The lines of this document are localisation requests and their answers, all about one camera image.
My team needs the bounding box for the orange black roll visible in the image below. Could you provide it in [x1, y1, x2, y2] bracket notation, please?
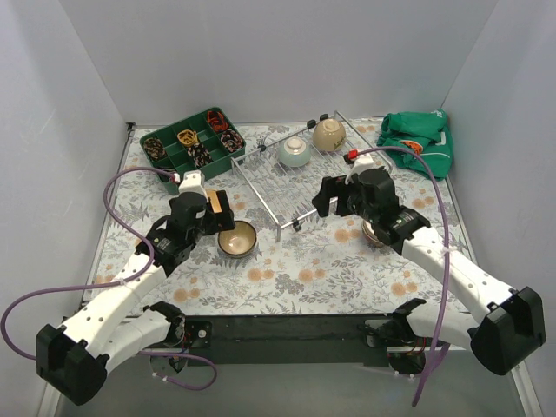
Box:
[207, 110, 229, 133]

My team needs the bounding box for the yellow patterned roll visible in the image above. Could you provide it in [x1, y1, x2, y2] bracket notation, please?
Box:
[176, 129, 199, 148]

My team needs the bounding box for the cream embossed bowl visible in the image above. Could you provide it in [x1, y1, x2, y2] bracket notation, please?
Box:
[361, 221, 376, 238]

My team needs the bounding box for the green compartment tray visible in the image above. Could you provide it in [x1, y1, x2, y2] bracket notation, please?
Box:
[140, 107, 246, 180]

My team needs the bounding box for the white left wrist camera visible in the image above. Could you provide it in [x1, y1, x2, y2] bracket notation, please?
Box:
[170, 170, 207, 197]

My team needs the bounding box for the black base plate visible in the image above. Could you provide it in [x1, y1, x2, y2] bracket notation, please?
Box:
[77, 310, 457, 366]

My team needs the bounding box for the dark floral roll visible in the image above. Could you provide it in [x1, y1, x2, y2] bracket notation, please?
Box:
[221, 130, 243, 153]
[186, 143, 213, 168]

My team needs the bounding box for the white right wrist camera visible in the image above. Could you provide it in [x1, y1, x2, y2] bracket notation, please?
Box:
[344, 149, 374, 184]

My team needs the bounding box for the beige bowl back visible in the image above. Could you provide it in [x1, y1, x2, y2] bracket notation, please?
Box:
[312, 118, 347, 152]

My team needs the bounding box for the light green bowl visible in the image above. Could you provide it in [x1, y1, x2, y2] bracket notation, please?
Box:
[278, 136, 311, 168]

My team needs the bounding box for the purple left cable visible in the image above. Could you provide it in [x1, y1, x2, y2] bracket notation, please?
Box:
[0, 167, 218, 390]

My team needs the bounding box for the tan bowl gold rim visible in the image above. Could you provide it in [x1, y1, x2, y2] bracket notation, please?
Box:
[207, 189, 222, 214]

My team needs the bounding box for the dark patterned bowl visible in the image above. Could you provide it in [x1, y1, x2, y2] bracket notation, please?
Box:
[217, 221, 257, 258]

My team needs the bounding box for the green cloth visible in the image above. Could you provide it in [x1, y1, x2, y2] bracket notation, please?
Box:
[377, 109, 453, 181]

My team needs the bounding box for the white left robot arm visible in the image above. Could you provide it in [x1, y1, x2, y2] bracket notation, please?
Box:
[36, 189, 235, 406]

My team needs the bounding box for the metal wire dish rack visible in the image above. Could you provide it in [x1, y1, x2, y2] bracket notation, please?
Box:
[231, 110, 381, 242]

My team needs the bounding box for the dark floral roll middle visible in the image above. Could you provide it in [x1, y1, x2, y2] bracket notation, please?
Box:
[186, 143, 213, 168]

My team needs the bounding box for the dark floral roll right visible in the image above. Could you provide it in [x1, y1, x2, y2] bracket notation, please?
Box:
[221, 130, 243, 153]

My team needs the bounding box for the dark patterned roll left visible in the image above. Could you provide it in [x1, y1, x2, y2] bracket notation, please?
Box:
[142, 137, 167, 161]

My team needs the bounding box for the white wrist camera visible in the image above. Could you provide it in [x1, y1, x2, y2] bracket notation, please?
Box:
[170, 170, 207, 197]
[344, 149, 374, 184]

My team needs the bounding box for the aluminium frame rail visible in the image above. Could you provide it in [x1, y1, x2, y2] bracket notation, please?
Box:
[36, 316, 544, 417]

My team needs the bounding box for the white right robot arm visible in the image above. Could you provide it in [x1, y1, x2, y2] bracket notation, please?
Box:
[312, 169, 546, 375]

